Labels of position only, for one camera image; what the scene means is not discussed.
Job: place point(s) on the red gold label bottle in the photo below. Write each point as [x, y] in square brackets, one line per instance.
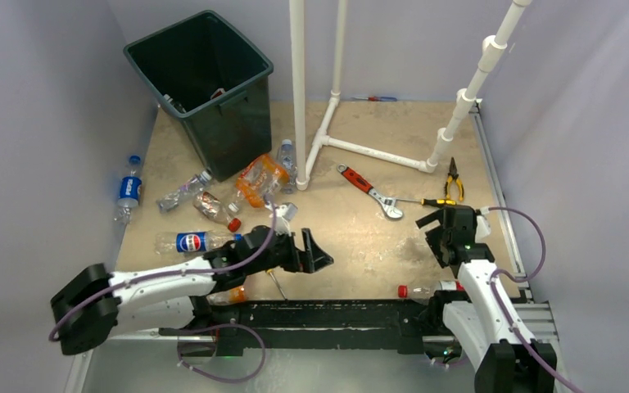
[217, 93]

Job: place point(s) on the orange label bottle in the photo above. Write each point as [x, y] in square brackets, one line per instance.
[260, 180]
[232, 296]

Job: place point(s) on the yellow black pliers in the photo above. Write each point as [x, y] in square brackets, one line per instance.
[453, 180]

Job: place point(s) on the small red blue screwdriver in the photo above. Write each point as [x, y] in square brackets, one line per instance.
[375, 99]

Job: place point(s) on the crushed clear bottle left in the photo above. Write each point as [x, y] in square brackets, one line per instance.
[185, 192]

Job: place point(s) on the pepsi bottle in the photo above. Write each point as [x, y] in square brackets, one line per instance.
[128, 197]
[192, 242]

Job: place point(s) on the clear bottle white cap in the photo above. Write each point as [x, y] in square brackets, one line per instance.
[176, 105]

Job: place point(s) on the red cap clear bottle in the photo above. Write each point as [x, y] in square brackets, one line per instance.
[214, 209]

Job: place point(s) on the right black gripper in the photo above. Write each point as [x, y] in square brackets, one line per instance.
[432, 234]

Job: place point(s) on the clear small water bottle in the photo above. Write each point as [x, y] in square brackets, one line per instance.
[286, 157]

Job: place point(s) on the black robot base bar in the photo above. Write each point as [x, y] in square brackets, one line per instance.
[405, 326]

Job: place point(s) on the Pepsi bottle by wall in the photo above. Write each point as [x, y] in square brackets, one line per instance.
[128, 197]

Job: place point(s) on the white PVC pipe frame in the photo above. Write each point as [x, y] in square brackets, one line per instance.
[411, 49]

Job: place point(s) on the red handle adjustable wrench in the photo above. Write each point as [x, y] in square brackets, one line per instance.
[387, 204]

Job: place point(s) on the dark green plastic bin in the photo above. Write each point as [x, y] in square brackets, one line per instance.
[189, 60]

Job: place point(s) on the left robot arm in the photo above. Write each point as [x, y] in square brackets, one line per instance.
[98, 304]

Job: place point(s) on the yellow black screwdriver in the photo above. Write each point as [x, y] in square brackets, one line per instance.
[279, 287]

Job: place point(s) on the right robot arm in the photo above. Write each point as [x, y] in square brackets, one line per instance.
[506, 356]

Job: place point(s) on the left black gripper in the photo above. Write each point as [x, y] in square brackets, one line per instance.
[306, 259]

